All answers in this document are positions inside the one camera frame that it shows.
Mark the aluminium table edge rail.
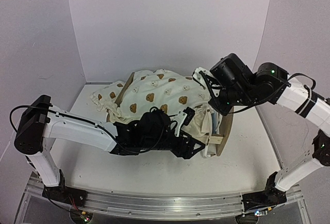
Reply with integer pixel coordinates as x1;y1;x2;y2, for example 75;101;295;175
86;82;113;85

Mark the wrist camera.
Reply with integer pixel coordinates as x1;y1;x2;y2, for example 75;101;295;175
192;67;216;98
173;107;195;137

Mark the wooden pet bed frame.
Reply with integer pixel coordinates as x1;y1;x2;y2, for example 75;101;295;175
107;69;233;157

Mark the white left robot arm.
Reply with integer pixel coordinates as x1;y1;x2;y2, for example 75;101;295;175
13;95;205;206

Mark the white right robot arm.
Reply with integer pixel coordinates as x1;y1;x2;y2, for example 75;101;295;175
203;54;329;211

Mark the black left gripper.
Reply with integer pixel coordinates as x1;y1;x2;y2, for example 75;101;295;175
142;131;206;160

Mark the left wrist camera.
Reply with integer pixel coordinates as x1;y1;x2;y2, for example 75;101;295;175
173;107;195;137

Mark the small bear print pillow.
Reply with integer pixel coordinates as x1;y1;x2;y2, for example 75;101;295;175
90;81;125;112

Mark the large bear print cushion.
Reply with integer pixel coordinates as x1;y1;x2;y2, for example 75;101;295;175
95;69;213;159

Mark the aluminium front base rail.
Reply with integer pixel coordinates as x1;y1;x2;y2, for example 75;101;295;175
14;177;311;223

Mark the blue striped bed mattress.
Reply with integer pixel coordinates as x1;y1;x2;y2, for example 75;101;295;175
211;111;222;134

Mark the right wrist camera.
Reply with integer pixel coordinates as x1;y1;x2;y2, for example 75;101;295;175
192;67;216;98

